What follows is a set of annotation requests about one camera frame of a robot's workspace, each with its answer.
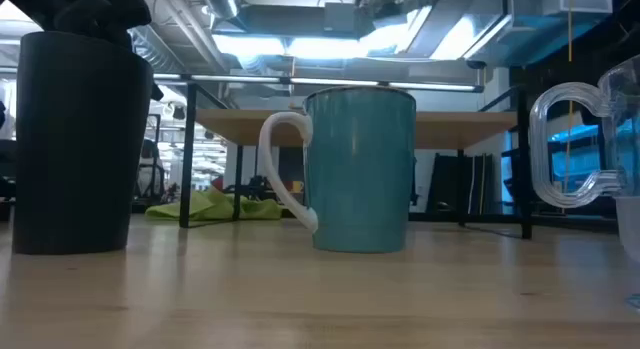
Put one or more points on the clear plastic mug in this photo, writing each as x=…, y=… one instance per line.
x=538, y=149

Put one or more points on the wooden shelf with black legs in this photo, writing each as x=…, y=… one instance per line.
x=450, y=129

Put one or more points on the person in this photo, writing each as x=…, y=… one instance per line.
x=156, y=176

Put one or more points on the green cloth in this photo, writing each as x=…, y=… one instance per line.
x=210, y=206

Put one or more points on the LED light bar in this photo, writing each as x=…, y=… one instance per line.
x=325, y=82

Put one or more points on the small yellow mug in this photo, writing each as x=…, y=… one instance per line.
x=298, y=186

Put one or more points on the black folded panels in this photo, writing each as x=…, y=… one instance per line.
x=450, y=184

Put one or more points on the black metal table frame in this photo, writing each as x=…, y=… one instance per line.
x=490, y=218

